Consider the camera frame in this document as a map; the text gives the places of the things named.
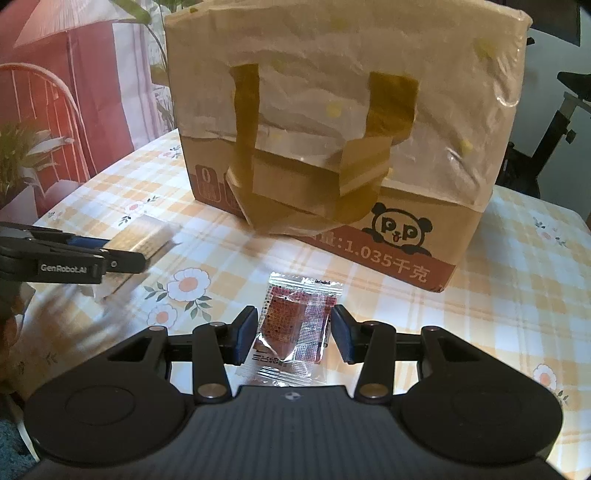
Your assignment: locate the black exercise bike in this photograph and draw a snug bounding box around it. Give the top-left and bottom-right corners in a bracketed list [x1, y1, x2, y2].
[494, 69, 591, 219]

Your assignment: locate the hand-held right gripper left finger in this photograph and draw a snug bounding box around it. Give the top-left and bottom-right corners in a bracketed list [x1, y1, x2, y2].
[106, 305, 259, 400]

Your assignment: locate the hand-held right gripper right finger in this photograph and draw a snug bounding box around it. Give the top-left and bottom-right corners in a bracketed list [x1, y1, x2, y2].
[330, 304, 484, 400]

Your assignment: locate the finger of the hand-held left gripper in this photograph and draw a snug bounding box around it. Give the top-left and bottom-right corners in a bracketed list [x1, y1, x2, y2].
[99, 248, 149, 274]
[0, 222, 111, 254]

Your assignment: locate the dark window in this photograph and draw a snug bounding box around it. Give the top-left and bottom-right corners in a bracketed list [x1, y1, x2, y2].
[530, 0, 581, 48]

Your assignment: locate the small red snack packet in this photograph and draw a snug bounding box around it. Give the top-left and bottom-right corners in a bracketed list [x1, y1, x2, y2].
[235, 272, 344, 387]

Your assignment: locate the pink printed backdrop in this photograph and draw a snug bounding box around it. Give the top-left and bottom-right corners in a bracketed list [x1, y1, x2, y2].
[0, 0, 185, 223]

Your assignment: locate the bamboo print curtain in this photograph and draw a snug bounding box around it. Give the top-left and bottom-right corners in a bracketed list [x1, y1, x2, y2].
[111, 0, 179, 151]

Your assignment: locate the beige snack bar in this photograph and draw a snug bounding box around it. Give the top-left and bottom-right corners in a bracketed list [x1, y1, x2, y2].
[92, 214, 179, 304]

